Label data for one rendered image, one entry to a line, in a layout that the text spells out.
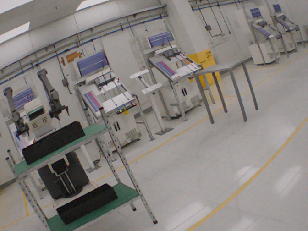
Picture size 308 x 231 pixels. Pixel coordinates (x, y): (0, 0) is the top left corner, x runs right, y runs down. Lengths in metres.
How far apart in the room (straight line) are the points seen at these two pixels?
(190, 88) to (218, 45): 3.24
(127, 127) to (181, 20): 3.41
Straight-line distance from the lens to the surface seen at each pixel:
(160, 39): 5.54
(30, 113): 2.68
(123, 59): 6.78
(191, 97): 5.57
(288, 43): 8.93
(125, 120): 4.90
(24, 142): 4.33
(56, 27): 6.49
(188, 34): 7.24
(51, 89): 2.53
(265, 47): 7.73
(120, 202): 2.32
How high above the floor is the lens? 1.35
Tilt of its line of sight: 12 degrees down
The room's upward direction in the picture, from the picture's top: 22 degrees counter-clockwise
